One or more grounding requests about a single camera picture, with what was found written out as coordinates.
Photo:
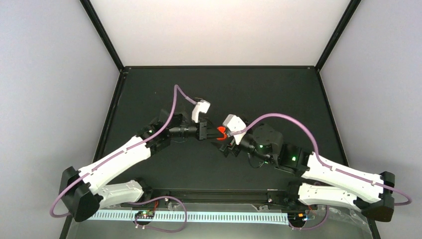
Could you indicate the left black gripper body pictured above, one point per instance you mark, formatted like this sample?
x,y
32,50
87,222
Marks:
x,y
200,134

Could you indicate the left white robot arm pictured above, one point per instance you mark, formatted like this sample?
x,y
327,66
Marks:
x,y
87,190

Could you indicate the red round cap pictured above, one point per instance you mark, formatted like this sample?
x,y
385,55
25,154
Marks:
x,y
223,135

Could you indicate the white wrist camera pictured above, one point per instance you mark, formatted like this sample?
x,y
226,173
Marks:
x,y
235,127
201,107

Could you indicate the black aluminium front rail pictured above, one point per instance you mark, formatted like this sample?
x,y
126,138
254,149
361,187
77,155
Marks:
x,y
260,197

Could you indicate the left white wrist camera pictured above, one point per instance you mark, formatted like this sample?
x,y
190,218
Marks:
x,y
201,107

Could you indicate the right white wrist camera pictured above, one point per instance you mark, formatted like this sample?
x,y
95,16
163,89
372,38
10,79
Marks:
x,y
235,127

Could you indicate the white slotted cable duct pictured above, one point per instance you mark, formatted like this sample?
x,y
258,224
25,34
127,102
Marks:
x,y
190,217

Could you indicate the clear plastic sheet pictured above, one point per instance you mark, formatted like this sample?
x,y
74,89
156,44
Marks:
x,y
319,222

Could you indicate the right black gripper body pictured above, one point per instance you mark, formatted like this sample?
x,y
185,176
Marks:
x,y
224,149

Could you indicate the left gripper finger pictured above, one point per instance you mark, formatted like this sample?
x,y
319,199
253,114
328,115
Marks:
x,y
213,131
214,136

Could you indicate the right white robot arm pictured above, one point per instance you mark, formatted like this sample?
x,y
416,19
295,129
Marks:
x,y
321,181

